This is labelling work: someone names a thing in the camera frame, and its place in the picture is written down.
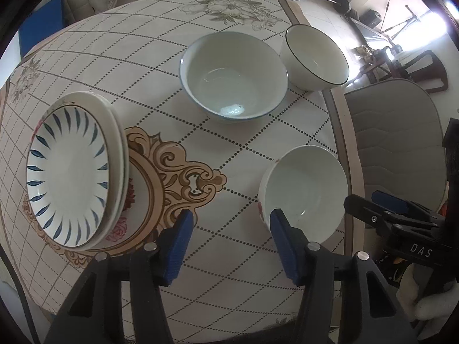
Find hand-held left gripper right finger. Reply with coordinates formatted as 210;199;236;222
269;208;419;344

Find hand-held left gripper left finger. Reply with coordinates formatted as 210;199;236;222
43;208;195;344

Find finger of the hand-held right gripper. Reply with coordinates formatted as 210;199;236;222
343;190;447;239

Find white bowl red flower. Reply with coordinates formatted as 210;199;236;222
258;145;349;246

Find white plate grey flowers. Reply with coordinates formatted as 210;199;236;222
39;91;131;252

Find white plate blue leaf pattern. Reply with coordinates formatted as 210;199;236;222
26;105;110;248

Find white bowl black rim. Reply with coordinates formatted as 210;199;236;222
280;24;351;92

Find white bowl blue rim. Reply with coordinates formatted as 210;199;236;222
179;31;289;124

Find person's right hand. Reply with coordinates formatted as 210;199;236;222
398;262;459;322

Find grey office chair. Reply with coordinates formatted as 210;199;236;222
343;78;450;213

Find floral checked tablecloth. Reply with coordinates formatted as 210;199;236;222
0;0;355;327

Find dark wooden chair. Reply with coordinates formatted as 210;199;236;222
359;44;450;96

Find small beige floor item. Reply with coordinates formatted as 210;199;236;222
355;44;376;62

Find metal exercise stand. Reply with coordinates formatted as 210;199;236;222
379;3;431;41

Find small black box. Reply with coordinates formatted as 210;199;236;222
359;9;382;28

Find blue mat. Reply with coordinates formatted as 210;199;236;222
17;0;67;60

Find beige padded folding cushion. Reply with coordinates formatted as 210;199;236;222
62;0;91;26

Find black cable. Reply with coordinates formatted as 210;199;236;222
0;254;40;344

